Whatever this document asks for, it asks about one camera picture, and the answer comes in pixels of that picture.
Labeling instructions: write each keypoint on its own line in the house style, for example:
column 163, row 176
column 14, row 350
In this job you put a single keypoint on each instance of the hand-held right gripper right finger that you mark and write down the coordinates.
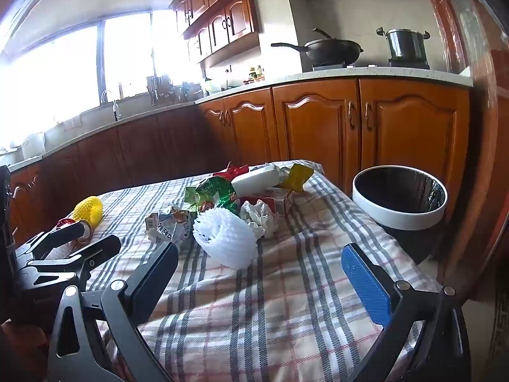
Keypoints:
column 364, row 282

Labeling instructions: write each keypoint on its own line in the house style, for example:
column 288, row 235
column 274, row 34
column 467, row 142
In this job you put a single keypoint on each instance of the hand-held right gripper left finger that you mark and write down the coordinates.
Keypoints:
column 155, row 274

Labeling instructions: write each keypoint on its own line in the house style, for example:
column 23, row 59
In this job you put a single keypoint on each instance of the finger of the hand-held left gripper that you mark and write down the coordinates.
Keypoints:
column 99, row 248
column 43, row 242

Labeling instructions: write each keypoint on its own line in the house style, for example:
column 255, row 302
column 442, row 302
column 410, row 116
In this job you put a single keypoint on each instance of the white rim trash bin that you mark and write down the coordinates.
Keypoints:
column 397, row 217

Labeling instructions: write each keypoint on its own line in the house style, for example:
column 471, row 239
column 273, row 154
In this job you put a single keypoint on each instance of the green foil snack bag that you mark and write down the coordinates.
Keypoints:
column 214, row 191

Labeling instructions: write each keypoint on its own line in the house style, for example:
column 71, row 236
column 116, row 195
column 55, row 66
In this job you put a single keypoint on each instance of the red white carton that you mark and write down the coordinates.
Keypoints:
column 278, row 203

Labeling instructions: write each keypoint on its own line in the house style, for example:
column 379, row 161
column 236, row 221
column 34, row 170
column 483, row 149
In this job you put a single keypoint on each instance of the yellow wrapper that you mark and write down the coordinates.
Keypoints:
column 296, row 177

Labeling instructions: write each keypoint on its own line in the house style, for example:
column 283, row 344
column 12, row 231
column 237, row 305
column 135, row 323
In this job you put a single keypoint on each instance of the yellow foam fruit net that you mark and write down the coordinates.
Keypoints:
column 89, row 211

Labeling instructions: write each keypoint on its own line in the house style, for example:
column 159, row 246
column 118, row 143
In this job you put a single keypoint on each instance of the crumpled printed wrapper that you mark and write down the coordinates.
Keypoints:
column 171, row 227

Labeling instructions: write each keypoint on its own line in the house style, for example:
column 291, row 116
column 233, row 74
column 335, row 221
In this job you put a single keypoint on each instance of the white foam fruit net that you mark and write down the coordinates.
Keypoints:
column 234, row 242

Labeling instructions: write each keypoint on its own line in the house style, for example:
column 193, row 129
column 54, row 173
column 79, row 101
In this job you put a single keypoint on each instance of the plaid tablecloth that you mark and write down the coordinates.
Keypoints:
column 278, row 306

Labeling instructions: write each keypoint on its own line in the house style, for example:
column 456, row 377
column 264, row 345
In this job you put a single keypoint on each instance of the white plastic container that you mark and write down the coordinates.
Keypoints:
column 34, row 145

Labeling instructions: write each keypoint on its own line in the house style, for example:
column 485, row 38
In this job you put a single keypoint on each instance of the crumpled white tissue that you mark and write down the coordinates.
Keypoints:
column 258, row 219

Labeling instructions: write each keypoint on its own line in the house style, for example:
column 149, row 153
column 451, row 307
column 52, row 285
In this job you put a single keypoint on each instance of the white packet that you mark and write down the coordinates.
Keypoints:
column 254, row 179

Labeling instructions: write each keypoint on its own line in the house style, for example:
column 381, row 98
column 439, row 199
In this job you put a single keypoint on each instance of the sink faucet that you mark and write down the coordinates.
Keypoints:
column 116, row 111

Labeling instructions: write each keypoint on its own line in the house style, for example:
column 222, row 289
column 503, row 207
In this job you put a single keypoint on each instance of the wooden lower cabinets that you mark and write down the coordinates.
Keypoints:
column 318, row 127

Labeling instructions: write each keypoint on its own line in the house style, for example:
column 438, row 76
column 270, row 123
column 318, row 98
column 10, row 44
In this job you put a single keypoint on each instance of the wooden cabinets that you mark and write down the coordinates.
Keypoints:
column 318, row 127
column 222, row 12

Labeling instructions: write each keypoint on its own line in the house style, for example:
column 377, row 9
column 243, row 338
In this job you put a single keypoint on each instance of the kitchen window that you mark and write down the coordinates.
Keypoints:
column 59, row 75

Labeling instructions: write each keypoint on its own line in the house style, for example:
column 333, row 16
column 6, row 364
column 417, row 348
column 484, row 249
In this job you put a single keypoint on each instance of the pale green container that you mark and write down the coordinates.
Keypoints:
column 212, row 86

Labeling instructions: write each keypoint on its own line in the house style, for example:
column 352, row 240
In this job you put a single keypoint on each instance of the stone kitchen countertop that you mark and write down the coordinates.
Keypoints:
column 358, row 73

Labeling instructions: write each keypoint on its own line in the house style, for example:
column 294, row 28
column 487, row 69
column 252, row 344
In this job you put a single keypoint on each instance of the gas stove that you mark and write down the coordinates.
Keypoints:
column 409, row 64

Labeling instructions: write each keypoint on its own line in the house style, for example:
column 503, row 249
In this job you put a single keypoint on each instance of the black wok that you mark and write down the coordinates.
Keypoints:
column 330, row 49

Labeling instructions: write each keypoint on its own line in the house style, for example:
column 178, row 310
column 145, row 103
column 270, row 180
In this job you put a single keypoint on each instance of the steel cooking pot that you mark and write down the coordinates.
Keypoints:
column 405, row 45

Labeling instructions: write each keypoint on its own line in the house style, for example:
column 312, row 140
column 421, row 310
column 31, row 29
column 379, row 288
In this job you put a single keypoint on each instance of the wooden upper cabinets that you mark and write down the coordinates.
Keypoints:
column 222, row 12

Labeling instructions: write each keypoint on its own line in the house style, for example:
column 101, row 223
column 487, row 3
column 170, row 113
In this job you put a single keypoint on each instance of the wooden door frame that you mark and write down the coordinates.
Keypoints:
column 483, row 167

